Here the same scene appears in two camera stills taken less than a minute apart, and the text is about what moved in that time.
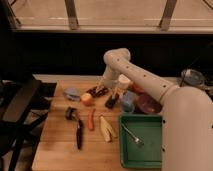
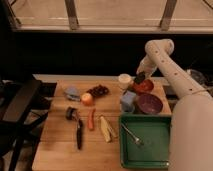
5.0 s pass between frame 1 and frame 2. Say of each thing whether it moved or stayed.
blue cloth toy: stayed
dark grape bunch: stayed
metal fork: stayed
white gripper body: moved
